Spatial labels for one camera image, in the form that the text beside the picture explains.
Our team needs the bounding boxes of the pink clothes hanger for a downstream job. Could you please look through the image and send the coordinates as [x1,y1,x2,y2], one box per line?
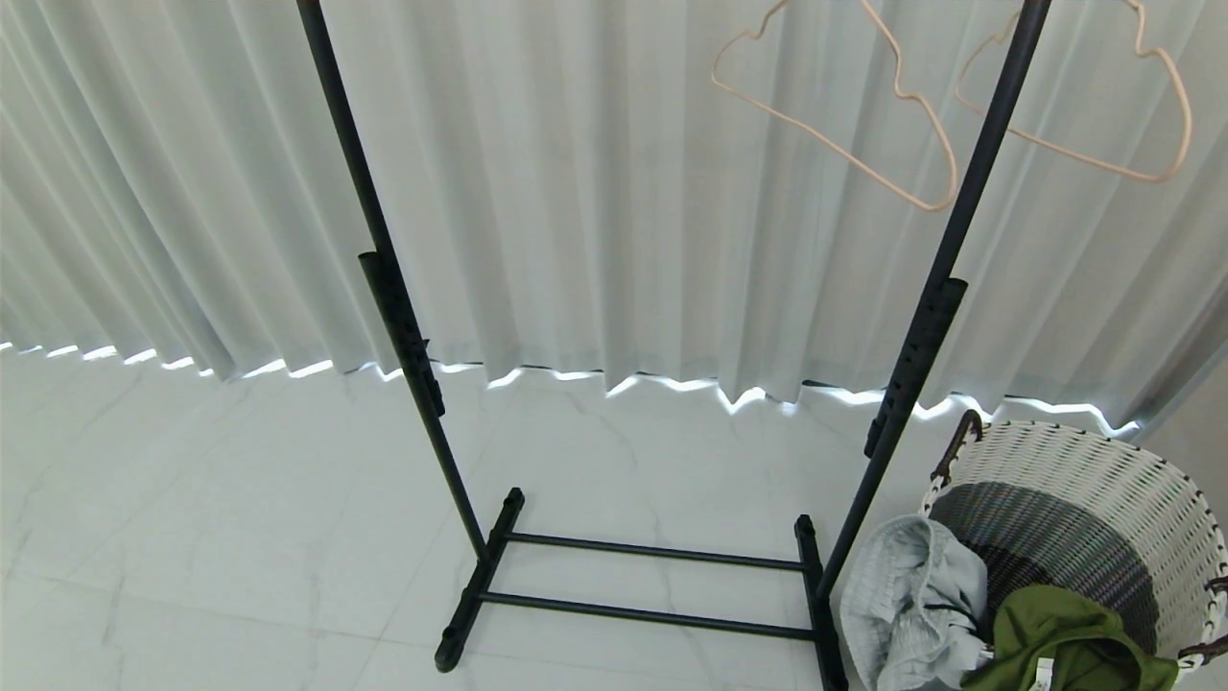
[955,0,1193,183]
[711,0,959,212]

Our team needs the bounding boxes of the green long-sleeved shirt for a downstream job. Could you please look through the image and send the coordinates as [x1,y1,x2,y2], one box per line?
[962,584,1179,691]

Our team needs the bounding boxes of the black clothes rack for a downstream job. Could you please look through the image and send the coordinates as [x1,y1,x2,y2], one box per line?
[295,0,1053,691]

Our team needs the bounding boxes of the white laundry basket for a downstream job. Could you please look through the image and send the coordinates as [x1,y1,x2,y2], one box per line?
[919,410,1228,691]

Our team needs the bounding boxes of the white curtain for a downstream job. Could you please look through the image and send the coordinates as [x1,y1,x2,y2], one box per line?
[0,0,1228,442]

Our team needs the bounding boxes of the pale grey shorts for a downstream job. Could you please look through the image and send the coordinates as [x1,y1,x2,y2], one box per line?
[839,515,994,691]

